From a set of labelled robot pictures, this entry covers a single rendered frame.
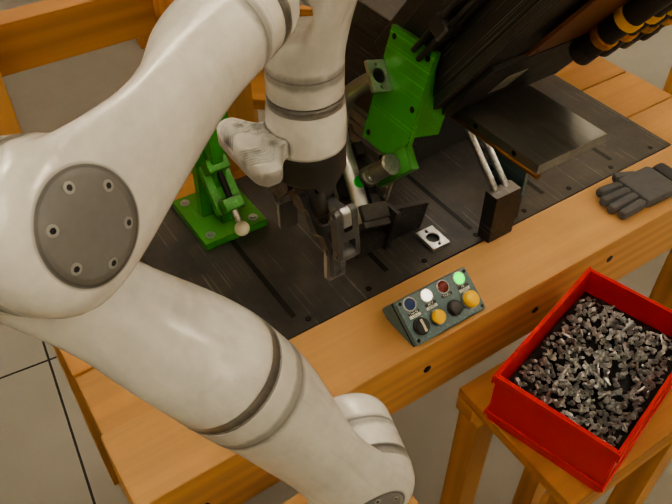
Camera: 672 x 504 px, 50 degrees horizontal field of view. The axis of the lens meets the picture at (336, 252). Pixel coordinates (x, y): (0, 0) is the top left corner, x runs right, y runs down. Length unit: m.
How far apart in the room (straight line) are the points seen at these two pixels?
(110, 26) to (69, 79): 2.38
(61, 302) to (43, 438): 1.95
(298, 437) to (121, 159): 0.26
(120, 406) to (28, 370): 1.29
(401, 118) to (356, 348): 0.39
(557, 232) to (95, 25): 0.92
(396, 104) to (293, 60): 0.65
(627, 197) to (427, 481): 0.98
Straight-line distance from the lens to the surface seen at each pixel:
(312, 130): 0.64
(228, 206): 1.31
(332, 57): 0.61
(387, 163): 1.23
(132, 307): 0.46
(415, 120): 1.21
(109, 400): 1.21
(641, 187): 1.56
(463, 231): 1.40
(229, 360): 0.48
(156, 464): 1.10
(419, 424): 2.18
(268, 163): 0.62
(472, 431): 1.34
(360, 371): 1.16
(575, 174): 1.59
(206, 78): 0.44
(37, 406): 2.38
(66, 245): 0.35
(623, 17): 1.16
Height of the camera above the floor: 1.84
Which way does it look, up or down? 44 degrees down
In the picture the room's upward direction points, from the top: straight up
